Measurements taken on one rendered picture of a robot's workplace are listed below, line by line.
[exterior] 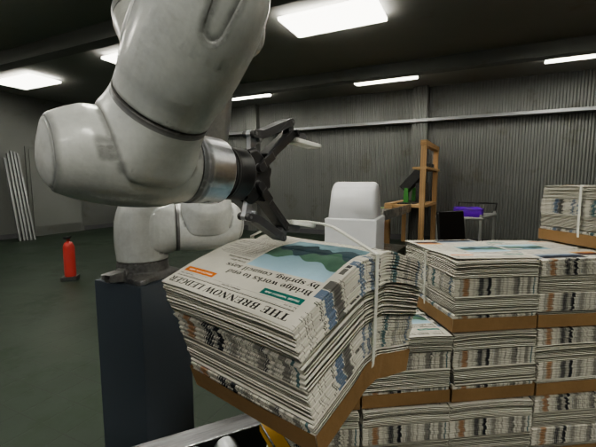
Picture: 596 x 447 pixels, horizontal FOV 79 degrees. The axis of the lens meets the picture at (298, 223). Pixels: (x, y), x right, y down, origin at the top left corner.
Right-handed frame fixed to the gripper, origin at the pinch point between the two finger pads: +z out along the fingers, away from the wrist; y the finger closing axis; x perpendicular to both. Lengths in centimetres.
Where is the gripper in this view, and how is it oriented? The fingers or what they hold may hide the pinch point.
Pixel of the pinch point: (309, 184)
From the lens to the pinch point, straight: 66.8
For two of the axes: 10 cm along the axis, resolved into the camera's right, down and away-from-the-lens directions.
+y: -0.7, 10.0, 0.7
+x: 7.7, 1.0, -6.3
